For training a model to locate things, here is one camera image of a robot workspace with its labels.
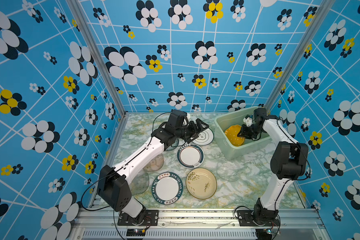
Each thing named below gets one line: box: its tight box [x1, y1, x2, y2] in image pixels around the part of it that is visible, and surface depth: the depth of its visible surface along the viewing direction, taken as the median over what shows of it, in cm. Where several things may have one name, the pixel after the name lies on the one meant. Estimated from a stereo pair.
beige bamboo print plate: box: [185, 167, 218, 200], surface depth 86 cm
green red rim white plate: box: [176, 143, 205, 169], surface depth 98 cm
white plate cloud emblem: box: [192, 128, 214, 146], surface depth 107 cm
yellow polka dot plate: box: [224, 124, 245, 147], surface depth 98 cm
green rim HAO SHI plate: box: [151, 171, 184, 205], surface depth 85 cm
